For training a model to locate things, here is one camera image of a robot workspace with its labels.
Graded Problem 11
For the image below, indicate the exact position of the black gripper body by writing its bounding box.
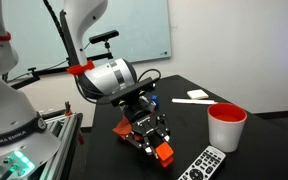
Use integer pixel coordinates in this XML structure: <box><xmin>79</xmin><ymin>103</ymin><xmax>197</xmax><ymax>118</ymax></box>
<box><xmin>121</xmin><ymin>95</ymin><xmax>167</xmax><ymax>148</ymax></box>

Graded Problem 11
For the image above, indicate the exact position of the orange rectangular block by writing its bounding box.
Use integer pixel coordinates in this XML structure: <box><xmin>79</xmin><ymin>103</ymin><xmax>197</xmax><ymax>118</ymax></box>
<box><xmin>155</xmin><ymin>142</ymin><xmax>175</xmax><ymax>168</ymax></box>

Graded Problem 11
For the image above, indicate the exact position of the small blue block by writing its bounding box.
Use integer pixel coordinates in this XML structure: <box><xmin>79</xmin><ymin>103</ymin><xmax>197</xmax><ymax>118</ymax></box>
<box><xmin>150</xmin><ymin>94</ymin><xmax>160</xmax><ymax>105</ymax></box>

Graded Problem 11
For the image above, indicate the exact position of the orange cloth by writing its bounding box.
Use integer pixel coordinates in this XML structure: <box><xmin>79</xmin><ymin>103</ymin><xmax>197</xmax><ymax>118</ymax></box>
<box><xmin>112</xmin><ymin>115</ymin><xmax>133</xmax><ymax>141</ymax></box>

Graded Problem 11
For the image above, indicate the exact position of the white stick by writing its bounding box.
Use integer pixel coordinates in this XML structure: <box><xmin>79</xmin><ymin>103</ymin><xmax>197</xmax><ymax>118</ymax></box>
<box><xmin>171</xmin><ymin>97</ymin><xmax>219</xmax><ymax>106</ymax></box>

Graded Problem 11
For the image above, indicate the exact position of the pale yellow pad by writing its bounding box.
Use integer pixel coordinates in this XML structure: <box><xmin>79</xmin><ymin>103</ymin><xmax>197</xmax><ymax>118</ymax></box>
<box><xmin>186</xmin><ymin>88</ymin><xmax>210</xmax><ymax>101</ymax></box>

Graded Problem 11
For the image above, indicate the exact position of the white remote control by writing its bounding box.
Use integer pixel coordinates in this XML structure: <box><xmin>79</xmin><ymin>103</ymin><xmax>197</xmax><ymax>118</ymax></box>
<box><xmin>177</xmin><ymin>145</ymin><xmax>227</xmax><ymax>180</ymax></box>

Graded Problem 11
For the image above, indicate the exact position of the white cup red inside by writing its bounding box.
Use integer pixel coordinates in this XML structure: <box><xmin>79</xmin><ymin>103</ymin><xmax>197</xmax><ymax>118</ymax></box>
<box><xmin>206</xmin><ymin>102</ymin><xmax>248</xmax><ymax>154</ymax></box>

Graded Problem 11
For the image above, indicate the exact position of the glass whiteboard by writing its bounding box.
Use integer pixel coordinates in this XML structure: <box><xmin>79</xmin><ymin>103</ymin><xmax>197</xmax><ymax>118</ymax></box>
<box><xmin>0</xmin><ymin>0</ymin><xmax>172</xmax><ymax>81</ymax></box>

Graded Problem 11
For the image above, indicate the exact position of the aluminium frame rail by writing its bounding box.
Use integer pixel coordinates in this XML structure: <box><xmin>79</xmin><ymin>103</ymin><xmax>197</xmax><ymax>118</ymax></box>
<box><xmin>33</xmin><ymin>111</ymin><xmax>85</xmax><ymax>180</ymax></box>

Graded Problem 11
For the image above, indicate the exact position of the black camera on boom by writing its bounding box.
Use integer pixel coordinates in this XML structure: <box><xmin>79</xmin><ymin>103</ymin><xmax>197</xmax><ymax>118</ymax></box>
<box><xmin>88</xmin><ymin>29</ymin><xmax>120</xmax><ymax>45</ymax></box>

